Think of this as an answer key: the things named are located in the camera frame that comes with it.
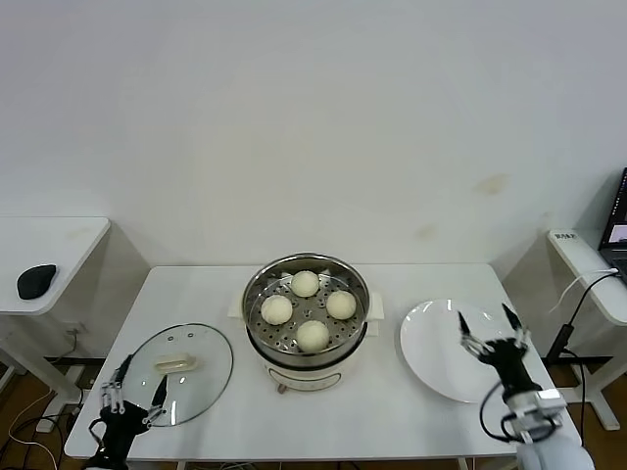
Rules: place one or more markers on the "stainless steel steamer basket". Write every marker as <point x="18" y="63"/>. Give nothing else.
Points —
<point x="343" y="333"/>

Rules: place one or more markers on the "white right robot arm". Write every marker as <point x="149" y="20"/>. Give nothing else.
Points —
<point x="548" y="450"/>

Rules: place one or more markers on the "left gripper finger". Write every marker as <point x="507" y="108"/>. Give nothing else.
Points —
<point x="113" y="391"/>
<point x="159" y="396"/>

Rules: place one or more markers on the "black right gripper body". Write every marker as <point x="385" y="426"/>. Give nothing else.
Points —
<point x="507" y="360"/>

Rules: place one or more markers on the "black laptop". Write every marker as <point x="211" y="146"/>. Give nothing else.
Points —
<point x="618" y="230"/>

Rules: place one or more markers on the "white round plate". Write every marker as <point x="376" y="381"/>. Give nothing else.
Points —
<point x="426" y="352"/>

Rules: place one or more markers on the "white side table with mouse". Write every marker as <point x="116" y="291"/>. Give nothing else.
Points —
<point x="49" y="245"/>

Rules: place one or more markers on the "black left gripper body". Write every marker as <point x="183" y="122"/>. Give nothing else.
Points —
<point x="122" y="423"/>

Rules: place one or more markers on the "black computer mouse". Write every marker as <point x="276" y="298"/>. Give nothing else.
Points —
<point x="34" y="283"/>

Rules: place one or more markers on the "white side table with laptop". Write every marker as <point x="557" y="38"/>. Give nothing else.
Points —
<point x="607" y="303"/>

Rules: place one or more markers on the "cream electric cooker pot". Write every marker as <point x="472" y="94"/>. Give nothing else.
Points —
<point x="303" y="379"/>

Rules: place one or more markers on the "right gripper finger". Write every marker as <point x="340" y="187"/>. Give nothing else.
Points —
<point x="518" y="330"/>
<point x="469" y="340"/>

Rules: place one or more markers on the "white steamed baozi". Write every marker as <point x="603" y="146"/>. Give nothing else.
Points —
<point x="312" y="335"/>
<point x="340" y="304"/>
<point x="304" y="284"/>
<point x="276" y="309"/>

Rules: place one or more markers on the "black and white sticker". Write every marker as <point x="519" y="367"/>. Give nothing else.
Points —
<point x="565" y="235"/>

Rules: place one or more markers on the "white power strip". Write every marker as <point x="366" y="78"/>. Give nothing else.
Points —
<point x="45" y="425"/>

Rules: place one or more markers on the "white wall socket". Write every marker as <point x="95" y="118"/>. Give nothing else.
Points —
<point x="74" y="330"/>

